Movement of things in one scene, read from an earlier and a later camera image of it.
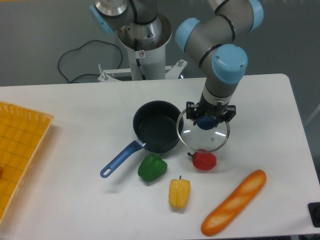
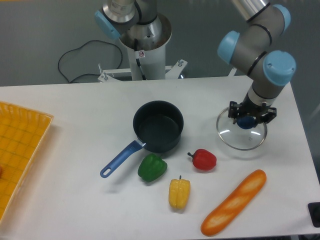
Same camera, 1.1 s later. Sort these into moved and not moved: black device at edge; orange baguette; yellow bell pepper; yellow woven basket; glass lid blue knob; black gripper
Moved: glass lid blue knob; black gripper
Not moved: orange baguette; black device at edge; yellow bell pepper; yellow woven basket
